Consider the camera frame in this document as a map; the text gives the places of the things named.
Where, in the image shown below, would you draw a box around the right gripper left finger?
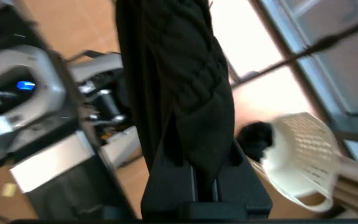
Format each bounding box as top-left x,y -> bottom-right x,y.
140,147 -> 198,219

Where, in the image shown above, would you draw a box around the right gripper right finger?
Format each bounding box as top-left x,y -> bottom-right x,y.
213,141 -> 273,219

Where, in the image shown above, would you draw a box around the black trousers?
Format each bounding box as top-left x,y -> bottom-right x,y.
115,0 -> 236,200

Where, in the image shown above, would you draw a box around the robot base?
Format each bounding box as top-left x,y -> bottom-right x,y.
0,0 -> 142,221

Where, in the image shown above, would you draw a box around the white laundry basket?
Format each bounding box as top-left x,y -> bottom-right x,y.
249,111 -> 341,214

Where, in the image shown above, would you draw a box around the black clothes rack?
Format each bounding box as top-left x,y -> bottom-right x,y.
228,14 -> 358,88

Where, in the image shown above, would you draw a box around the window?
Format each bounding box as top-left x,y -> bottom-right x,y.
250,0 -> 358,169

